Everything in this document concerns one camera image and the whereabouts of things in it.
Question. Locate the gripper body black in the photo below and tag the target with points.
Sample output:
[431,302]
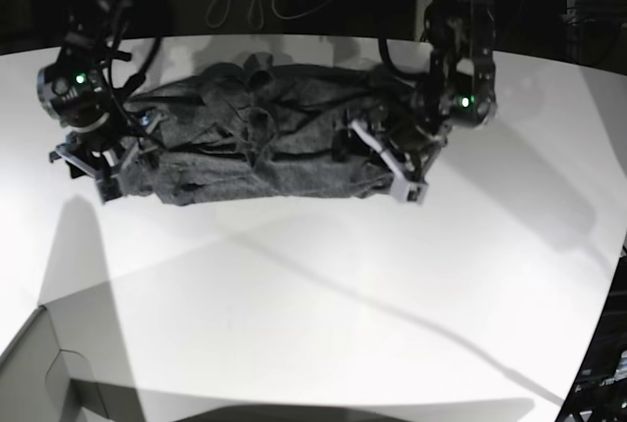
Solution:
[386,150]
[106,152]

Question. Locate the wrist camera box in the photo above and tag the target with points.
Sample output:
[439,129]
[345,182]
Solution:
[406,191]
[109,189]

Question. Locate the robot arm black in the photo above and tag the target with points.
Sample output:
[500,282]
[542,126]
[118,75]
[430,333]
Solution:
[76,91]
[457,89]

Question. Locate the dark grey t-shirt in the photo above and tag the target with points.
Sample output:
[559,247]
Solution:
[257,130]

